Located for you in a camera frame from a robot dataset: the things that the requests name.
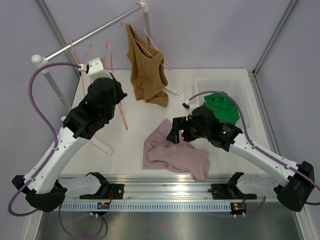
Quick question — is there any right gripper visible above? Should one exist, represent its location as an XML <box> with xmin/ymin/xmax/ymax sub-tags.
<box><xmin>167</xmin><ymin>116</ymin><xmax>210</xmax><ymax>144</ymax></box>

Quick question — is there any pink hanger of mauve top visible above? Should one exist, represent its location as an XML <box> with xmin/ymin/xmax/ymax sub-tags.
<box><xmin>103</xmin><ymin>41</ymin><xmax>128</xmax><ymax>130</ymax></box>

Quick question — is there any mauve tank top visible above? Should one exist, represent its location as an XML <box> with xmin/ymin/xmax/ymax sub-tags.
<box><xmin>142</xmin><ymin>119</ymin><xmax>210</xmax><ymax>181</ymax></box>

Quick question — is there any pink hanger of green top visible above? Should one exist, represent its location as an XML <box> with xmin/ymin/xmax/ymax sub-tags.
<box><xmin>69</xmin><ymin>39</ymin><xmax>97</xmax><ymax>96</ymax></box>

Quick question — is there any green tank top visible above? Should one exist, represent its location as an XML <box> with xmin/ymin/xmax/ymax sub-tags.
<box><xmin>202</xmin><ymin>93</ymin><xmax>240</xmax><ymax>125</ymax></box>

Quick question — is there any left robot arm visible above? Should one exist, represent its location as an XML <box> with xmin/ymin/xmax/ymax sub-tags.
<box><xmin>12</xmin><ymin>75</ymin><xmax>127</xmax><ymax>213</ymax></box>

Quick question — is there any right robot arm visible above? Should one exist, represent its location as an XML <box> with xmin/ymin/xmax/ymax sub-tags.
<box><xmin>166</xmin><ymin>104</ymin><xmax>316</xmax><ymax>212</ymax></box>

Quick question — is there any brown tank top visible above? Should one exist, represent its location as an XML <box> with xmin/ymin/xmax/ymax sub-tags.
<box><xmin>125</xmin><ymin>24</ymin><xmax>169</xmax><ymax>107</ymax></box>

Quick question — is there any pink hanger of brown top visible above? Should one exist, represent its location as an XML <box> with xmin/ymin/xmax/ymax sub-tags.
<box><xmin>120</xmin><ymin>18</ymin><xmax>172</xmax><ymax>71</ymax></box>

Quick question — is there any white plastic basket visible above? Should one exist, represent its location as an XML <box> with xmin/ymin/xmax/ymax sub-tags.
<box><xmin>194</xmin><ymin>78</ymin><xmax>252</xmax><ymax>129</ymax></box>

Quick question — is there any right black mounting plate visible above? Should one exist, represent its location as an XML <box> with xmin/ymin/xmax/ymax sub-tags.
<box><xmin>207</xmin><ymin>183</ymin><xmax>258</xmax><ymax>200</ymax></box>

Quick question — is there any black mounting plate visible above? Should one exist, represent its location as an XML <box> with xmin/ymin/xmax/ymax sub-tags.
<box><xmin>207</xmin><ymin>183</ymin><xmax>258</xmax><ymax>200</ymax></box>
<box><xmin>79</xmin><ymin>183</ymin><xmax>125</xmax><ymax>200</ymax></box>

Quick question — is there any clothes rack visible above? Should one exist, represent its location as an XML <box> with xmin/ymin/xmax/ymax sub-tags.
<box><xmin>31</xmin><ymin>5</ymin><xmax>181</xmax><ymax>155</ymax></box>

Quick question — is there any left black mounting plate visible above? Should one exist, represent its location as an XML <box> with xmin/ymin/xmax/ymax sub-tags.
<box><xmin>79</xmin><ymin>183</ymin><xmax>125</xmax><ymax>200</ymax></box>

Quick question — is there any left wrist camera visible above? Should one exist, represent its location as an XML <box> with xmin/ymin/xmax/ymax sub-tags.
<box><xmin>79</xmin><ymin>57</ymin><xmax>113</xmax><ymax>82</ymax></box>

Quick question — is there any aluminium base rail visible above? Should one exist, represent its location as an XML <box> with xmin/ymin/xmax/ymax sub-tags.
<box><xmin>59</xmin><ymin>174</ymin><xmax>276</xmax><ymax>201</ymax></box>

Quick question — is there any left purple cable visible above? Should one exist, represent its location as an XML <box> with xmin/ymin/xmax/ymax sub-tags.
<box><xmin>7</xmin><ymin>62</ymin><xmax>108</xmax><ymax>238</ymax></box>

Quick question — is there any purple cable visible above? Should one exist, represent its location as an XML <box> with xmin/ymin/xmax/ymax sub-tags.
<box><xmin>188</xmin><ymin>90</ymin><xmax>320</xmax><ymax>218</ymax></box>
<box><xmin>7</xmin><ymin>62</ymin><xmax>108</xmax><ymax>238</ymax></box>

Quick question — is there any white slotted cable duct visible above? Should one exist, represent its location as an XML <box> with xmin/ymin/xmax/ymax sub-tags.
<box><xmin>61</xmin><ymin>201</ymin><xmax>231</xmax><ymax>212</ymax></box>

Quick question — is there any right frame post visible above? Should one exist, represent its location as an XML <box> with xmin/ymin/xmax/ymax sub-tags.
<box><xmin>252</xmin><ymin>0</ymin><xmax>300</xmax><ymax>77</ymax></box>

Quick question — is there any frame post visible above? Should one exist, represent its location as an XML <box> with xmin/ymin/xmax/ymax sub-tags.
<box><xmin>252</xmin><ymin>0</ymin><xmax>300</xmax><ymax>77</ymax></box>
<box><xmin>34</xmin><ymin>0</ymin><xmax>77</xmax><ymax>64</ymax></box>

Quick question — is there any left frame post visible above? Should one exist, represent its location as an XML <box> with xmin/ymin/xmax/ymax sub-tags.
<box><xmin>34</xmin><ymin>0</ymin><xmax>77</xmax><ymax>64</ymax></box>

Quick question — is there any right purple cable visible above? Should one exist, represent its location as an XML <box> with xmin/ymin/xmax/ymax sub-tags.
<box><xmin>188</xmin><ymin>90</ymin><xmax>320</xmax><ymax>218</ymax></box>

